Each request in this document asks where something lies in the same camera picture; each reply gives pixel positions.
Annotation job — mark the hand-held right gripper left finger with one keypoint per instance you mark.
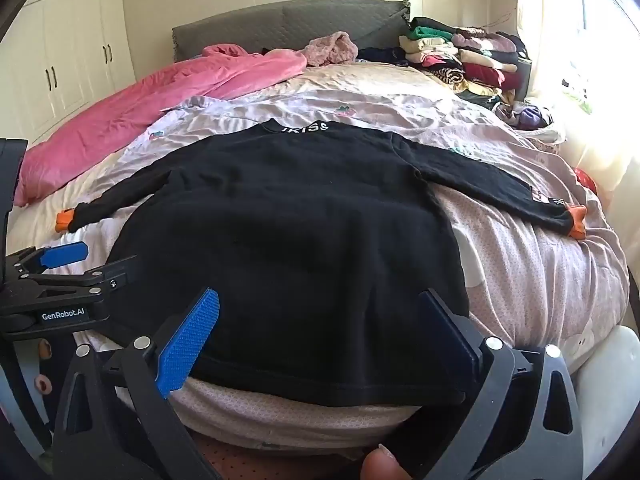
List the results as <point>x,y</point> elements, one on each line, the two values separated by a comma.
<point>190,345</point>

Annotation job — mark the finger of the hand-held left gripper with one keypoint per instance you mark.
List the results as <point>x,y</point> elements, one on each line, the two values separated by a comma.
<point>95,277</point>
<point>62,254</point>

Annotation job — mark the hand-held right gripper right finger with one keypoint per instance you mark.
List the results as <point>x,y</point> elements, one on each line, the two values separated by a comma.
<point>450,332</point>

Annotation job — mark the black sweater with orange cuffs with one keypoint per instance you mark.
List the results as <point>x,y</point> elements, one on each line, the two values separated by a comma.
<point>300,260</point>

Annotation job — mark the stack of folded clothes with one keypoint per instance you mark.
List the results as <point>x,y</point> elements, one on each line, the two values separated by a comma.
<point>475,60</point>

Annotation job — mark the person's right hand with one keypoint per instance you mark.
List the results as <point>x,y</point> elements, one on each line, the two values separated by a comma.
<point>385,465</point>

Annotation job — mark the pale pink printed bed cover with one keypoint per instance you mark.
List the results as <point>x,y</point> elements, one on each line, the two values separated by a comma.
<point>525,260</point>

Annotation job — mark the pink blanket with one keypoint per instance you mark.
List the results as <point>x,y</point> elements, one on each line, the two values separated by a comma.
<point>125,110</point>

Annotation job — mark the red object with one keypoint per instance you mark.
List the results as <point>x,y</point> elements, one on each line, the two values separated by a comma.
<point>584,180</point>

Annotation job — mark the white wardrobe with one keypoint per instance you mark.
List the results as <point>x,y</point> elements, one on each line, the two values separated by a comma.
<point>65,50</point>

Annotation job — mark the purple cloth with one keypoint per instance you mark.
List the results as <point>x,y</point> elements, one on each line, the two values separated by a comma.
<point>532,116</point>

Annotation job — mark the beige bed sheet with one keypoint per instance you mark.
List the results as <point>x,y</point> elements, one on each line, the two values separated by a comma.
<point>360,80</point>

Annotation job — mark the dark navy garment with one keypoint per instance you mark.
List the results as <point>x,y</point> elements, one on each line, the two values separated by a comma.
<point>385,54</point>

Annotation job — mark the pink fluffy garment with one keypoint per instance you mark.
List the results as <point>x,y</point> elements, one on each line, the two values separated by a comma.
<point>332,50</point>

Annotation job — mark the grey quilted headboard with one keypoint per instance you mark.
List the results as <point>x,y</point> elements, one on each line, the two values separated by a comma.
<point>280,25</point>

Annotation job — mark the white curtain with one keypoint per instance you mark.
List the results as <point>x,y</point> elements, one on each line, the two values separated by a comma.
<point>555,35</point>

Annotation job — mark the white bed frame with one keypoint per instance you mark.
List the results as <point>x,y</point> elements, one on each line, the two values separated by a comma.
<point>615,360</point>

